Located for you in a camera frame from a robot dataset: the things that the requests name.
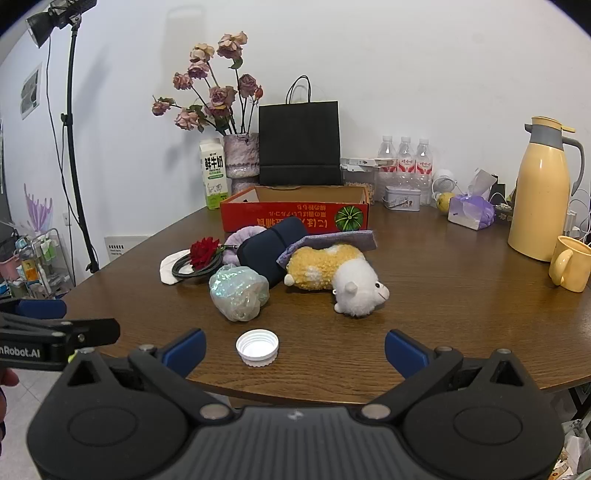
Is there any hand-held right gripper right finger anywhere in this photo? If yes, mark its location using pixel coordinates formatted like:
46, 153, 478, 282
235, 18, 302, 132
361, 329, 535, 422

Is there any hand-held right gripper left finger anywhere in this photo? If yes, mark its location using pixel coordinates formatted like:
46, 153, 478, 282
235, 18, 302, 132
59, 329, 232, 423

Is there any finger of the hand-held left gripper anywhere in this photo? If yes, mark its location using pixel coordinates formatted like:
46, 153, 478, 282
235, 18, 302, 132
0, 313, 122, 357
0, 298, 68, 321

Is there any white bottle cap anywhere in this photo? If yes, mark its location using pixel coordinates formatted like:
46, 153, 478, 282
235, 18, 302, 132
235, 329, 280, 367

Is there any iridescent plastic bag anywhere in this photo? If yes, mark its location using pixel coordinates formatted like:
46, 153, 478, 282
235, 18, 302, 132
209, 264, 271, 323

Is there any grey braided cable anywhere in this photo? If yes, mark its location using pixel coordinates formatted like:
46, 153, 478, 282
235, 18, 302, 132
172, 247, 238, 281

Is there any white cloth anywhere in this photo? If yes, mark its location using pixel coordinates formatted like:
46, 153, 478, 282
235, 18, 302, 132
160, 249, 195, 287

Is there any red artificial flower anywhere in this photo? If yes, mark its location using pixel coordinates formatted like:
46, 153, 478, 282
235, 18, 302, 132
189, 237, 222, 271

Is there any yellow white plush toy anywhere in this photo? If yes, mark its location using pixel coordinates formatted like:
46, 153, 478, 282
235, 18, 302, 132
283, 244, 390, 318

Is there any navy blue pouch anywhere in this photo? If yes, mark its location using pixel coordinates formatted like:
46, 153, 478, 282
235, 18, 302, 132
237, 217, 305, 292

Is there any purple fluffy headband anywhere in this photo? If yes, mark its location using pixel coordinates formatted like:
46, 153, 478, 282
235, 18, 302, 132
225, 225, 266, 268

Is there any purple dish cloth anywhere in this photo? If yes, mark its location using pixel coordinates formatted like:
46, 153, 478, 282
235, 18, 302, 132
276, 229, 379, 268

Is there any red cardboard box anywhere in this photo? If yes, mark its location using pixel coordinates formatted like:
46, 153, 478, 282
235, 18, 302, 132
220, 185, 371, 233

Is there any metal storage rack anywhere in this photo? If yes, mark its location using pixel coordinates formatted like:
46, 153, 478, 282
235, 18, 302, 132
0, 227, 77, 301

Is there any purple coral decoration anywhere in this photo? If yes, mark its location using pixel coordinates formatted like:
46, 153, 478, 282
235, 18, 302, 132
23, 184, 54, 232

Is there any purple tissue pack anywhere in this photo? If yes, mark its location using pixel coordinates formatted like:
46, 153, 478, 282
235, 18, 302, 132
448, 194, 496, 230

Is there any clear plastic food container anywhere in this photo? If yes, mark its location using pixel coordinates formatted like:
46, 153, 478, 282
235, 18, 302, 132
341, 164, 377, 204

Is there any white green milk carton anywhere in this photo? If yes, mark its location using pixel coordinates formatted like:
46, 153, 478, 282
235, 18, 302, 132
199, 137, 230, 210

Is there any small white fan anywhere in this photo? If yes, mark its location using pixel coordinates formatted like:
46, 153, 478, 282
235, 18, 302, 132
431, 168, 458, 195

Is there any yellow mug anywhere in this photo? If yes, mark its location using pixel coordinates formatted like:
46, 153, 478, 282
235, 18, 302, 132
549, 235, 591, 293

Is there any clear water bottle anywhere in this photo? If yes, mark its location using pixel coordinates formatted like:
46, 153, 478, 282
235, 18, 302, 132
396, 136, 416, 188
414, 137, 435, 204
378, 135, 399, 174

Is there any flat white red box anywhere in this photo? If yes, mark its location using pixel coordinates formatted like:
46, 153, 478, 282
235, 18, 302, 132
341, 157, 399, 168

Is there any yellow thermos jug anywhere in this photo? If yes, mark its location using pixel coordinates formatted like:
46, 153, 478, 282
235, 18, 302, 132
508, 116, 585, 263

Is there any white paper bag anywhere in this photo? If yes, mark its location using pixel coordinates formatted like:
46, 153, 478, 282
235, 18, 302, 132
561, 418, 591, 478

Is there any purple marbled vase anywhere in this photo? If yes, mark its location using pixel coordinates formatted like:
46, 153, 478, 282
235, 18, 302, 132
223, 133, 260, 197

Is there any black light stand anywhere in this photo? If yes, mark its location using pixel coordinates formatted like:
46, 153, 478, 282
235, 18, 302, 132
60, 18, 100, 274

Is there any black paper bag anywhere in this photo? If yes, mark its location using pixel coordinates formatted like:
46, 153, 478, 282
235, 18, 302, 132
259, 75, 342, 188

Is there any dried rose bouquet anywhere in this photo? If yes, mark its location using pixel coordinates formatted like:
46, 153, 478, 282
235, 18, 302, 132
151, 31, 265, 137

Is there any black studio light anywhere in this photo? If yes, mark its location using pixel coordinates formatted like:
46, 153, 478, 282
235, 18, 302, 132
25, 0, 98, 49

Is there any white charger with cables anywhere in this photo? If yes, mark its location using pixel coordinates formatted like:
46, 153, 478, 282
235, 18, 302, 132
566, 198, 591, 245

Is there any small wall picture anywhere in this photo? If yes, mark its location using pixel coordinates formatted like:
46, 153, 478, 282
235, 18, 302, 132
19, 65, 43, 120

